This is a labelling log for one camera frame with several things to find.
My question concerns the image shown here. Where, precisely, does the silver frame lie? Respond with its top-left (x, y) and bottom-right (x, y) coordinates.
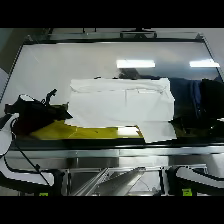
top-left (0, 145), bottom-right (224, 197)

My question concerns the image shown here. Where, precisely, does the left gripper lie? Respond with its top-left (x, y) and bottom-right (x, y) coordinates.
top-left (51, 104), bottom-right (74, 122)

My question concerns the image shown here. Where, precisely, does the white T-shirt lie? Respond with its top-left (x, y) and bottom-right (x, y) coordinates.
top-left (64, 77), bottom-right (178, 144)

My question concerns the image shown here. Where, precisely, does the black cable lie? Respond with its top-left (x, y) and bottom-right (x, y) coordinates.
top-left (9, 118), bottom-right (53, 188)

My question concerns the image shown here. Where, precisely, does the yellow garment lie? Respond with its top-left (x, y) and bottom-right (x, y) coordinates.
top-left (29, 105), bottom-right (145, 141)

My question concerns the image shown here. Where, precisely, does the blue garment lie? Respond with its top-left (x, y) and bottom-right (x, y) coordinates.
top-left (168, 77), bottom-right (204, 120)

